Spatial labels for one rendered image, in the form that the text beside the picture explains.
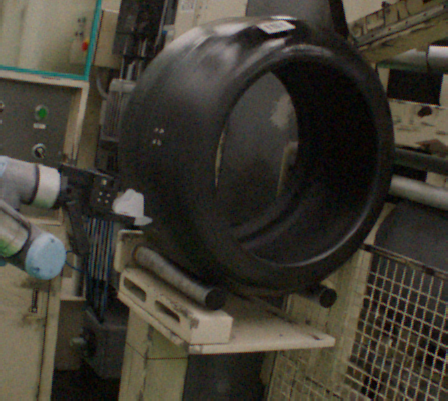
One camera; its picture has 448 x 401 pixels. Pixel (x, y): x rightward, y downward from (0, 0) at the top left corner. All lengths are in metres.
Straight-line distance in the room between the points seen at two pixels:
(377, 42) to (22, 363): 1.23
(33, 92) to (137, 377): 0.77
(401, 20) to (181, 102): 0.64
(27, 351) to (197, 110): 0.93
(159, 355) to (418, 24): 1.02
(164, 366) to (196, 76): 0.82
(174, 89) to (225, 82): 0.09
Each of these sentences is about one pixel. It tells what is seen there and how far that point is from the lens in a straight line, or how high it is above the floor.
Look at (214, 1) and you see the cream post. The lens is 1.77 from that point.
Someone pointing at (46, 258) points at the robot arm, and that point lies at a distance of 1.20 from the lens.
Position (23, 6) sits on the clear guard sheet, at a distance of 1.87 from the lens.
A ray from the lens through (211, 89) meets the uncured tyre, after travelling 1.35.
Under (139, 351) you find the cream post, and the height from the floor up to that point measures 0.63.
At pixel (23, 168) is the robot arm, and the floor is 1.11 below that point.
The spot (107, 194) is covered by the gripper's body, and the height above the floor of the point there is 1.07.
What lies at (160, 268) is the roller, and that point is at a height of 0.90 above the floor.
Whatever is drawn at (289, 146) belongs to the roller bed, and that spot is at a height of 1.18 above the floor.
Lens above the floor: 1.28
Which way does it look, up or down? 6 degrees down
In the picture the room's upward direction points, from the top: 9 degrees clockwise
